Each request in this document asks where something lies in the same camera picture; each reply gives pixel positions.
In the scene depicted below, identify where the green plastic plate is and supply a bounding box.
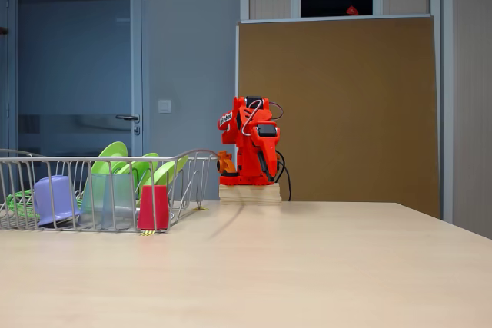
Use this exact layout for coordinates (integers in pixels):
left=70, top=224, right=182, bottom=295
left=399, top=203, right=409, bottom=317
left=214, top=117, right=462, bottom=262
left=117, top=151, right=160, bottom=193
left=90, top=141, right=129, bottom=176
left=152, top=154, right=190, bottom=187

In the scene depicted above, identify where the red plastic cup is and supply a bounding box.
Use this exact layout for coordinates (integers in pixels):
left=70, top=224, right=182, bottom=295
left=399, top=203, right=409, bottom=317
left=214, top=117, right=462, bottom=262
left=137, top=184, right=170, bottom=231

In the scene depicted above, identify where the translucent grey plastic cup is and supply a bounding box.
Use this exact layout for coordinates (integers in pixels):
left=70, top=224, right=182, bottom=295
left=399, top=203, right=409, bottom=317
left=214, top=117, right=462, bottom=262
left=78, top=173, right=112, bottom=229
left=100, top=174, right=136, bottom=231

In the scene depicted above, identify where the purple plastic mug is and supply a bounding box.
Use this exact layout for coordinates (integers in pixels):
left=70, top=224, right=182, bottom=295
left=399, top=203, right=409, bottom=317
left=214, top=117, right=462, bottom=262
left=33, top=174, right=81, bottom=228

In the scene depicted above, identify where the green whisk with steel handle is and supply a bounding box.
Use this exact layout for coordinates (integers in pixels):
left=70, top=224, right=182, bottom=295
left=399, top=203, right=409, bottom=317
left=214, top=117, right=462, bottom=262
left=5, top=188, right=141, bottom=218

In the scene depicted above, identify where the wooden base block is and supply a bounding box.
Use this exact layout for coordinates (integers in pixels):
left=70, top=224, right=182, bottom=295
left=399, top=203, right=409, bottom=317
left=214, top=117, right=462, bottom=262
left=218, top=184, right=281, bottom=206

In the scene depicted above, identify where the light orange table clamp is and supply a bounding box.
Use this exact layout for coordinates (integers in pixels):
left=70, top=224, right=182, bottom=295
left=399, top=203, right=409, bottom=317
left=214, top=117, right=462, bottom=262
left=214, top=150, right=238, bottom=175

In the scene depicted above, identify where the brown pin board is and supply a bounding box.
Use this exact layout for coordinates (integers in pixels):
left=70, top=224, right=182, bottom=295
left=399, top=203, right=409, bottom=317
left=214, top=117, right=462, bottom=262
left=234, top=15, right=441, bottom=214

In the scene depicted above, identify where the grey glazed door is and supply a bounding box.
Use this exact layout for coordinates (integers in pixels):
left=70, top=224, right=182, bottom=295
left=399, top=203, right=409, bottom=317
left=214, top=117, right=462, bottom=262
left=7, top=0, right=144, bottom=160

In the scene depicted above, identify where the white servo cable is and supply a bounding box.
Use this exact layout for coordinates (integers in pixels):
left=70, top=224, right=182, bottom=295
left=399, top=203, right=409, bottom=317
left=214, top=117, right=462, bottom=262
left=241, top=99, right=288, bottom=137

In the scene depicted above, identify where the black cable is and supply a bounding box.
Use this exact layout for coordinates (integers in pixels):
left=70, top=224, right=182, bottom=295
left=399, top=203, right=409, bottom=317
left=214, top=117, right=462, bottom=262
left=274, top=149, right=293, bottom=201

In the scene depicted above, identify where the metal wire dish rack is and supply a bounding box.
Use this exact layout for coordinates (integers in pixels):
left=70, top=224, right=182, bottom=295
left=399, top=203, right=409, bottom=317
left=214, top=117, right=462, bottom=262
left=0, top=147, right=220, bottom=234

